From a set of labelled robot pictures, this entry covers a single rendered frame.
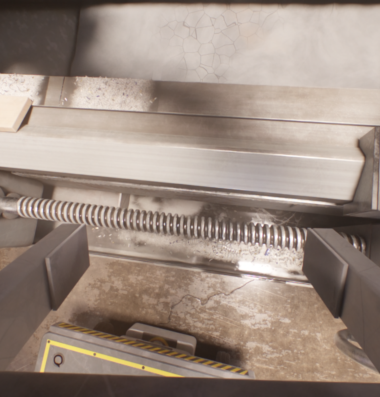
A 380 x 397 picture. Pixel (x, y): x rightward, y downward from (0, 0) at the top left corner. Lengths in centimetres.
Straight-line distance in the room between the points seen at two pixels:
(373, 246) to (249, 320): 83
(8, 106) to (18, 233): 34
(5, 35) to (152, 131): 48
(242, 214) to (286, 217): 12
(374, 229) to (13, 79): 60
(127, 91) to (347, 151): 31
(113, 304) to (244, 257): 71
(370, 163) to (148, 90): 31
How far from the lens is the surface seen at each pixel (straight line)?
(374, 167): 38
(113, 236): 87
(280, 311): 126
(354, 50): 63
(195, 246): 81
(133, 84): 45
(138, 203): 85
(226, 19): 63
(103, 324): 125
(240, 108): 41
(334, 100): 44
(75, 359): 108
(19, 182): 74
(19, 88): 54
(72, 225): 16
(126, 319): 133
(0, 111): 51
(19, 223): 76
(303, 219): 83
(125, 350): 100
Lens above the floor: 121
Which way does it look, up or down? 79 degrees down
